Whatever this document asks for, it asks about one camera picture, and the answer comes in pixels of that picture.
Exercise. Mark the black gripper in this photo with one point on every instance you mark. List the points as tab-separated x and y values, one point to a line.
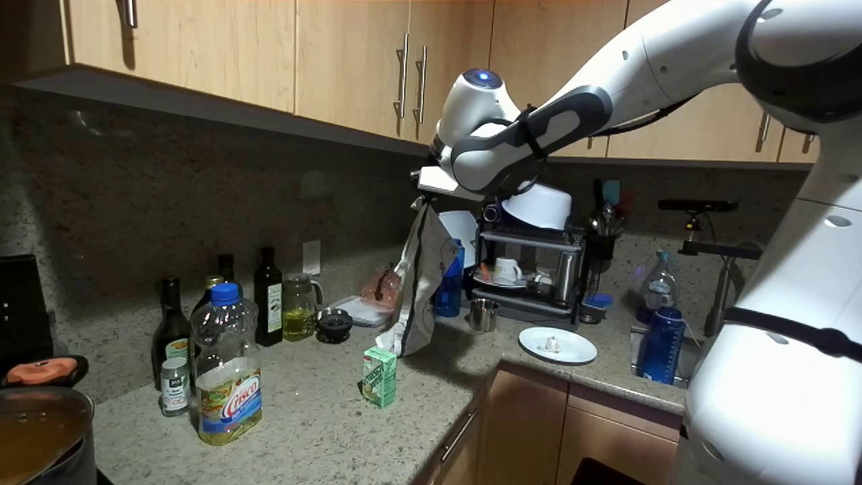
429	180

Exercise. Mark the white towel with dark stripe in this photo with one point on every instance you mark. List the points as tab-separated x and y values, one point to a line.
417	278

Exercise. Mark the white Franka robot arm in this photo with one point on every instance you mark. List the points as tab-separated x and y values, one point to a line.
782	386

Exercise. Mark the small green carton box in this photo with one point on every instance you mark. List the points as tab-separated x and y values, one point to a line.
381	378

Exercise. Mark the white pitcher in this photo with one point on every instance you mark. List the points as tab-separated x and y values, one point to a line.
464	229

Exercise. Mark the blue water bottle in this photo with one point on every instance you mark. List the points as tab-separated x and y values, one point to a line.
450	291

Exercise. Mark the pink food package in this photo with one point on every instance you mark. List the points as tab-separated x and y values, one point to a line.
377	286

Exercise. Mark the white mug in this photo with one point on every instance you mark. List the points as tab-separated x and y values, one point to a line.
506	274

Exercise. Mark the white bowl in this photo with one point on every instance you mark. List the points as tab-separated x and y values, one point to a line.
540	205

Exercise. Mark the small metal cup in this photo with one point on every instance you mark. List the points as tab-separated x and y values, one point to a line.
482	313

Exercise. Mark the white flat tray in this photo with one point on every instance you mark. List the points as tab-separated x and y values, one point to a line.
358	310

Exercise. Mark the black dish rack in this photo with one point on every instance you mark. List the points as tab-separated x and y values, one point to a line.
556	270

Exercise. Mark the small black bowl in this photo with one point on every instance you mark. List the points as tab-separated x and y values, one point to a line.
335	324

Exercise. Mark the glass jar yellow liquid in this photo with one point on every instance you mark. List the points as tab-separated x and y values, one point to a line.
299	309

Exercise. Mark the dark utensil holder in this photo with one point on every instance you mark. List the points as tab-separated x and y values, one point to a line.
603	236

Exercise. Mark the dark olive oil bottle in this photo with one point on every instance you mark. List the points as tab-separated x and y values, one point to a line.
266	300

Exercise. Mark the white round plate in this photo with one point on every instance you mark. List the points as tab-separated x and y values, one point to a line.
557	347

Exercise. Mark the small blue cup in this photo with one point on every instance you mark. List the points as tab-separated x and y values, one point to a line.
595	309

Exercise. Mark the large oil bottle blue cap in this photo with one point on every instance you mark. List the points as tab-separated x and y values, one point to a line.
227	367

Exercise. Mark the blue soap container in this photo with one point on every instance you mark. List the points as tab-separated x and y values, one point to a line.
660	347

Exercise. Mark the dark wine bottle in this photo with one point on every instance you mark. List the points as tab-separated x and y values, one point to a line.
169	324

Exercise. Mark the small jar white lid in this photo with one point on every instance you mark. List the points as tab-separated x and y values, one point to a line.
175	386

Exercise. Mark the metal sink faucet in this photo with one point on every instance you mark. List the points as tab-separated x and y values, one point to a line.
720	298

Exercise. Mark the black kitchen appliance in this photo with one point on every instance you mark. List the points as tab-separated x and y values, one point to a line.
23	310

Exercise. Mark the metal cooking pot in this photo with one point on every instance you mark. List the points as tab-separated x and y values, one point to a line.
43	440

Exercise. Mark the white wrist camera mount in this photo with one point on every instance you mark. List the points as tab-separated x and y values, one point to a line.
448	184

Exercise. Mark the white wall outlet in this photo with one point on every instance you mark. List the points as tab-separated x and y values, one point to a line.
310	258

